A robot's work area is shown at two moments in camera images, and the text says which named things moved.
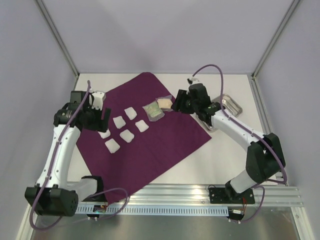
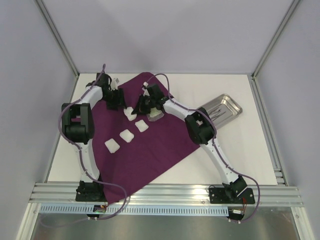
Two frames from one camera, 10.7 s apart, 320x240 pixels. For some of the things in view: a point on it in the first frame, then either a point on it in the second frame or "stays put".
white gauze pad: x=112 y=145 stays put
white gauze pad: x=131 y=113 stays put
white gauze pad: x=142 y=126 stays put
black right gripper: x=182 y=100 -> x=145 y=104
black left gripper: x=100 y=125 -> x=119 y=100
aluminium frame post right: x=274 y=39 stays put
